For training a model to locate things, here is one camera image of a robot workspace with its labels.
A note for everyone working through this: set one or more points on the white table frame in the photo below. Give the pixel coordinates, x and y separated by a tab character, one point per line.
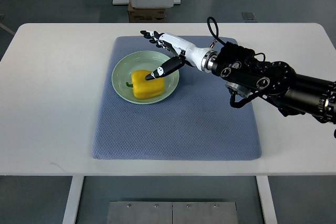
89	196

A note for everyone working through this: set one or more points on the light green plate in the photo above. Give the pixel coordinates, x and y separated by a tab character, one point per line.
129	78

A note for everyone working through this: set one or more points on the yellow bell pepper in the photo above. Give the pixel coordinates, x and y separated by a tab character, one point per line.
145	89

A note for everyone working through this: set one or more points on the grey floor outlet cover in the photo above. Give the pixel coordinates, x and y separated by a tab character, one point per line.
248	16

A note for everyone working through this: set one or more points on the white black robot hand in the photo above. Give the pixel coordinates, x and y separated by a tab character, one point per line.
184	52

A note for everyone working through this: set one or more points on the cardboard box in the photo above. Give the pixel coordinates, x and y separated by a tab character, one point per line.
146	15

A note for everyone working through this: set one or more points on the metal floor plate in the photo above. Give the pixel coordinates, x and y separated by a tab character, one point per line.
171	212

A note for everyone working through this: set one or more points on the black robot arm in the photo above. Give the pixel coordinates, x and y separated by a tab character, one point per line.
275	82

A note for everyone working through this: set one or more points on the blue quilted mat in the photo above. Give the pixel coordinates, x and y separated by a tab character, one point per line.
193	123

